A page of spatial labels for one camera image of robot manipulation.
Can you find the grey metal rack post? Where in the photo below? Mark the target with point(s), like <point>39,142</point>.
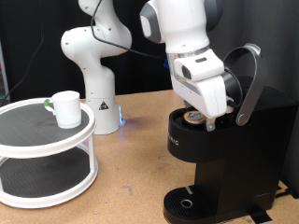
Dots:
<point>3,71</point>

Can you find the black tape strip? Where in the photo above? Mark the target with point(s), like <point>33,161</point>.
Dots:
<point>259,214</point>

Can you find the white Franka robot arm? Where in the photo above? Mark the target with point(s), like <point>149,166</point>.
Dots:
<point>96,81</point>

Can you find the black Keurig coffee machine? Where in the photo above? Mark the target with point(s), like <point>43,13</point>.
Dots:
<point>249,140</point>

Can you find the white two-tier turntable shelf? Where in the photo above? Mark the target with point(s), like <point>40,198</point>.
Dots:
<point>46,150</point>

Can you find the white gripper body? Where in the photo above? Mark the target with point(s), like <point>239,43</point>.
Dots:
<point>208,96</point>

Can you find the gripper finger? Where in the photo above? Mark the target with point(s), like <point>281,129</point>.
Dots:
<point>188,105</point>
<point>210,124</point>

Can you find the white mug with green mark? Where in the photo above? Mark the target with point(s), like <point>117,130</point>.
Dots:
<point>68,112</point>

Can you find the white coffee pod orange rim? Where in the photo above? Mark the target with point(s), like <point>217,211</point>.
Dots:
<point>193,117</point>

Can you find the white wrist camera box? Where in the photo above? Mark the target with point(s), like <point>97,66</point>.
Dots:
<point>202,67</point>

